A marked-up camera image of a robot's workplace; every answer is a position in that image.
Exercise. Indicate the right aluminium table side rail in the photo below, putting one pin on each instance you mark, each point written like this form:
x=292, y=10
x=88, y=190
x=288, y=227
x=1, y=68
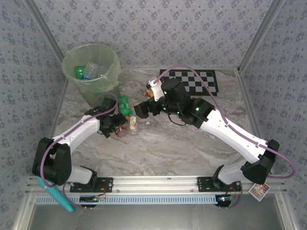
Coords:
x=250, y=107

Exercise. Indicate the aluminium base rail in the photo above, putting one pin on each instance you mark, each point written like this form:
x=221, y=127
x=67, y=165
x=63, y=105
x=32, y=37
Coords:
x=156, y=184

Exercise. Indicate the crushed green plastic bottle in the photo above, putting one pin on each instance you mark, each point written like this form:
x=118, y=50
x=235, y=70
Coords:
x=79, y=72

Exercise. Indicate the left aluminium frame post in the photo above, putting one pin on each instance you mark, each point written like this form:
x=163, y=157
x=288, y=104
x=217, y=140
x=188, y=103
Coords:
x=45, y=28

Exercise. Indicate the circuit board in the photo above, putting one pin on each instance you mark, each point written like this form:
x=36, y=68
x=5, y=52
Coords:
x=224, y=198
x=92, y=199

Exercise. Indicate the aluminium frame post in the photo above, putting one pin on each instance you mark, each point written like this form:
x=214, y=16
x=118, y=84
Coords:
x=260, y=36
x=45, y=28

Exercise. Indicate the teal cylinder tool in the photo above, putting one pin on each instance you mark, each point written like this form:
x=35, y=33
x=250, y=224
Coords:
x=60, y=198

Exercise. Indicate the clear bottle blue label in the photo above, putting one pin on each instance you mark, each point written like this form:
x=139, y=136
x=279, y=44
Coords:
x=91, y=69

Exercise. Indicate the green labelled bottle yellow cap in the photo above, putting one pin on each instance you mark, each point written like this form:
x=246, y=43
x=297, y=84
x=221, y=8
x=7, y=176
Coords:
x=124, y=105

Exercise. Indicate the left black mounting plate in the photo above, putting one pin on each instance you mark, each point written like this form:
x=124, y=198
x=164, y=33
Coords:
x=105, y=184

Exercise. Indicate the metal lower tray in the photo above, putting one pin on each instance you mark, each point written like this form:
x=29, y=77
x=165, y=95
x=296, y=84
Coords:
x=156, y=218

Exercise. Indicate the orange juice bottle red label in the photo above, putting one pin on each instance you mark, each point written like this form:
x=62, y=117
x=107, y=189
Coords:
x=121, y=131

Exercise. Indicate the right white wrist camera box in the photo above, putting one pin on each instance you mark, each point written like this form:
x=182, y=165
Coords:
x=156, y=89

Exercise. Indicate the black mounting plate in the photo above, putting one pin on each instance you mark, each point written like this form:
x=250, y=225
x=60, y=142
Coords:
x=105, y=184
x=204, y=183

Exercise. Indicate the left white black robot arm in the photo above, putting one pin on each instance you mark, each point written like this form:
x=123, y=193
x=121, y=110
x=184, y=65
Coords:
x=76, y=130

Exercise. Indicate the right aluminium frame post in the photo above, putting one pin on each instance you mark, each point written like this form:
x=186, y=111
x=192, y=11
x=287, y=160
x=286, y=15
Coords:
x=260, y=36

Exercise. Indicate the black white checkerboard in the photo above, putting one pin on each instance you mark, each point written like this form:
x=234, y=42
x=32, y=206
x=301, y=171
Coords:
x=204, y=81

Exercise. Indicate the colourful printed card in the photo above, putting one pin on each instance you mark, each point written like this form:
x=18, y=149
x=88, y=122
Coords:
x=259, y=191

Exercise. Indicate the right circuit board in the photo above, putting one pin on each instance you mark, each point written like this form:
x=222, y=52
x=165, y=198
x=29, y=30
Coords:
x=224, y=198

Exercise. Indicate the white bottle orange print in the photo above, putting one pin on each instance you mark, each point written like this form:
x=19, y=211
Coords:
x=133, y=124

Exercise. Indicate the copper brown tea bottle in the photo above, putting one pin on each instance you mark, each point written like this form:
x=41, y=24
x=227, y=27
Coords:
x=148, y=93

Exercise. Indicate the left circuit board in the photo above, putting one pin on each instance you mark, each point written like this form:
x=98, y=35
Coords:
x=92, y=199

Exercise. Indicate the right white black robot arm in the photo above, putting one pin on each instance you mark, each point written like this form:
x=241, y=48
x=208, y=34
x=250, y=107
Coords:
x=227, y=134

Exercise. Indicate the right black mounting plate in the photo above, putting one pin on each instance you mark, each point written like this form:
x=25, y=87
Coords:
x=204, y=183

